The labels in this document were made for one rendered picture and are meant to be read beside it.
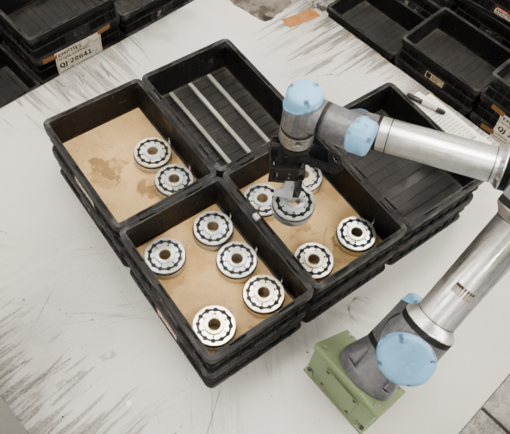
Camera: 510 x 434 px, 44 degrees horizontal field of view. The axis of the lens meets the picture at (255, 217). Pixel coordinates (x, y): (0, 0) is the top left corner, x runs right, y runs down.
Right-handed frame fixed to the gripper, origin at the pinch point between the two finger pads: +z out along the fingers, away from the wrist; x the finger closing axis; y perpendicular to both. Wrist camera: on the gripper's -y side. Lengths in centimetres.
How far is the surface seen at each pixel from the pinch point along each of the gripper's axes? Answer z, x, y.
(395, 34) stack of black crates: 72, -138, -57
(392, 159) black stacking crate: 16.3, -23.6, -30.5
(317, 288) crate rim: 6.2, 22.5, -5.8
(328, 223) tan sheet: 16.2, -1.2, -11.1
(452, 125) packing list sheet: 29, -49, -56
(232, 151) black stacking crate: 16.1, -23.2, 15.5
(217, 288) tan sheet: 16.2, 19.2, 17.5
